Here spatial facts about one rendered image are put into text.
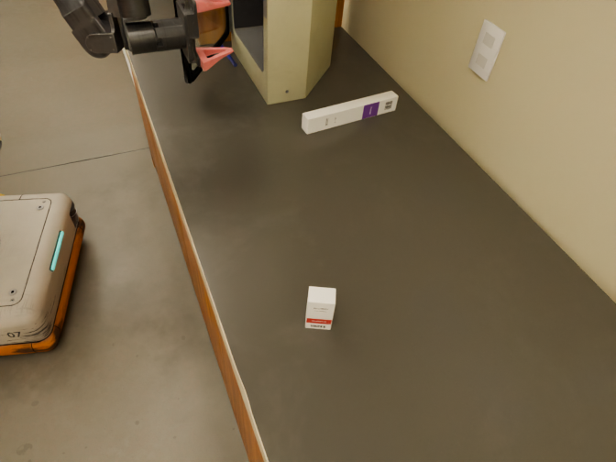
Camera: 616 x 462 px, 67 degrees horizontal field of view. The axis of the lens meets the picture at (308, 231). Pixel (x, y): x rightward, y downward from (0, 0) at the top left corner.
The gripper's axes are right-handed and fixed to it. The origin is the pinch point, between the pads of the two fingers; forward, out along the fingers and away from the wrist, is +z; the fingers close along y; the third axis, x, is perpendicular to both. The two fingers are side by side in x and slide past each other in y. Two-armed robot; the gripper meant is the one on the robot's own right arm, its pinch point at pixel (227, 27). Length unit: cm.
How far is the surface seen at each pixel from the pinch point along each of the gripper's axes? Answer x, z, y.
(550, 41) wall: -32, 55, 5
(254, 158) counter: -10.7, 1.7, -26.1
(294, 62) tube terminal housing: 8.9, 19.3, -15.1
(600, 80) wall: -45, 55, 4
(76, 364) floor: 8, -62, -120
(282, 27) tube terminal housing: 8.9, 15.7, -5.8
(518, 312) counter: -67, 33, -26
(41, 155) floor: 136, -67, -120
